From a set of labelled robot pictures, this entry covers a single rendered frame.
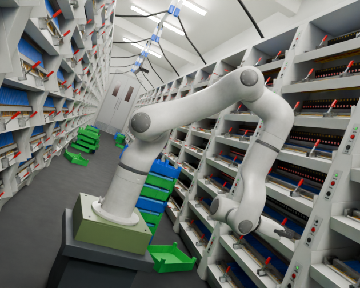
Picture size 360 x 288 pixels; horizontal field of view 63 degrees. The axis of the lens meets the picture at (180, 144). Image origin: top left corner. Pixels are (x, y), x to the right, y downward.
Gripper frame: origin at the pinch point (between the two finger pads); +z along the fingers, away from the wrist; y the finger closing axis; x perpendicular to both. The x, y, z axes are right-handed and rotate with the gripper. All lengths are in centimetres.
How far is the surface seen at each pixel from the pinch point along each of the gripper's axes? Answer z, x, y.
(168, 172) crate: -28, -5, -88
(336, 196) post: 10.8, 19.5, 3.3
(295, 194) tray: 12.5, 14.0, -20.3
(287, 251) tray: 11.4, -8.9, -10.2
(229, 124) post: 18, 44, -136
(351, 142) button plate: 10.5, 40.9, -0.4
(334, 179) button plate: 10.5, 25.2, -0.9
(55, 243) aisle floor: -75, -56, -60
